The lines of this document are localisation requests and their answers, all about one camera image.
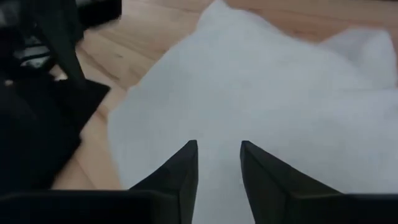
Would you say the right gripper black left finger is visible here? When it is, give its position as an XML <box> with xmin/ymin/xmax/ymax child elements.
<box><xmin>128</xmin><ymin>139</ymin><xmax>200</xmax><ymax>224</ymax></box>

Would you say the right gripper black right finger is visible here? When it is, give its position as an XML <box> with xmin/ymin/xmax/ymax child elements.
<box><xmin>239</xmin><ymin>139</ymin><xmax>343</xmax><ymax>224</ymax></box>

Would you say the white shirt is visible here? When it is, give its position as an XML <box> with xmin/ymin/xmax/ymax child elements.
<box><xmin>107</xmin><ymin>0</ymin><xmax>398</xmax><ymax>224</ymax></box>

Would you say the black pants garment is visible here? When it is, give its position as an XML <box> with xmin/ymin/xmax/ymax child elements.
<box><xmin>0</xmin><ymin>76</ymin><xmax>112</xmax><ymax>191</ymax></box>

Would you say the black aluminium table frame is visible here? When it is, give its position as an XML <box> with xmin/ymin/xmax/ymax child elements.
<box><xmin>76</xmin><ymin>0</ymin><xmax>123</xmax><ymax>30</ymax></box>

